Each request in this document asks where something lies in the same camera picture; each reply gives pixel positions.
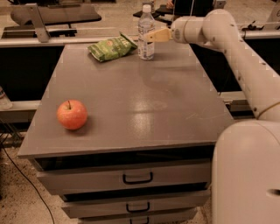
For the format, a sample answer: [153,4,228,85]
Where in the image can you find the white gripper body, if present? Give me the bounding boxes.
[171,17,206,44]

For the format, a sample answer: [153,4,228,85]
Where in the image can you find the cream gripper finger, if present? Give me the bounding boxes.
[143,28,172,42]

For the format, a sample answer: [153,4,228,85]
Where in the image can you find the clear plastic water bottle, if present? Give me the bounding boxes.
[137,4,155,60]

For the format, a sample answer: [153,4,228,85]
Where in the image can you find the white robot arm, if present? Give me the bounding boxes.
[144,9,280,224]

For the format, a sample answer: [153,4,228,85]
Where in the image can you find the green jalapeno chip bag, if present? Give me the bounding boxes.
[87,32,137,62]

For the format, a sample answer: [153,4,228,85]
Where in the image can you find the grey drawer cabinet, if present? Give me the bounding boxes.
[17,39,235,224]

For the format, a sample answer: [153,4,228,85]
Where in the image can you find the red apple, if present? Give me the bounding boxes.
[56,100,88,130]

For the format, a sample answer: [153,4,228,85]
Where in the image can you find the top grey drawer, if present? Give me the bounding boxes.
[38,160,211,195]

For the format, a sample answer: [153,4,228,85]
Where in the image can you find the grey drawer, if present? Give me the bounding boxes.
[38,160,211,195]
[78,207,197,224]
[62,190,210,221]

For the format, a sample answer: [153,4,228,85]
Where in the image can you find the bottom grey drawer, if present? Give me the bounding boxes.
[78,207,197,224]

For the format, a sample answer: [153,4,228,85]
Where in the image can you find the middle grey drawer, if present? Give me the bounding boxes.
[62,190,210,221]

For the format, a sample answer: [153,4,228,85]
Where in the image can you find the grey metal bracket right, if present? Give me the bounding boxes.
[213,0,226,9]

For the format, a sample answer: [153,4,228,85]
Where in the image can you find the grey metal bracket left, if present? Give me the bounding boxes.
[2,3,50,43]

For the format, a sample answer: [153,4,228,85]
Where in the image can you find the black floor cable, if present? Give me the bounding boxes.
[0,136,56,224]

